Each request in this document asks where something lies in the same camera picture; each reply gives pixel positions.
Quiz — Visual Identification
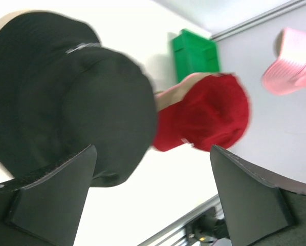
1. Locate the right aluminium frame post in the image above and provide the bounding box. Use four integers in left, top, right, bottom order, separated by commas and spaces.
211, 0, 306, 42

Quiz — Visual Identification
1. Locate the black baseball cap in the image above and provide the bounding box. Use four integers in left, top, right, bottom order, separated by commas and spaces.
0, 10, 157, 187

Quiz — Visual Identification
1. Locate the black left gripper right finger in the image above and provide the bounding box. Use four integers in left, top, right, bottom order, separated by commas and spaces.
210, 146, 306, 246

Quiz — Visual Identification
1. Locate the aluminium mounting rail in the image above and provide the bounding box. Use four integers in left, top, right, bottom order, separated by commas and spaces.
138, 194, 220, 246

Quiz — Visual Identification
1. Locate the light pink baseball cap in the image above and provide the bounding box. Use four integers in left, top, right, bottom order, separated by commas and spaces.
261, 28, 306, 95

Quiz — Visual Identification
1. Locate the khaki sport baseball cap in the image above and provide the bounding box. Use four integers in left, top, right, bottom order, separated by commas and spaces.
155, 73, 221, 111

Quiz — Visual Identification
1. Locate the green plastic tray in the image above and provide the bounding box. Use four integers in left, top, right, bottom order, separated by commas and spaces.
168, 29, 221, 83

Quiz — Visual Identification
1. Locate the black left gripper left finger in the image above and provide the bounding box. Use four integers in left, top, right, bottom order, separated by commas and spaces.
0, 146, 97, 246

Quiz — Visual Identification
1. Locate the red baseball cap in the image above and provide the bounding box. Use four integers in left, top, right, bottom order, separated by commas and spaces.
152, 73, 250, 152

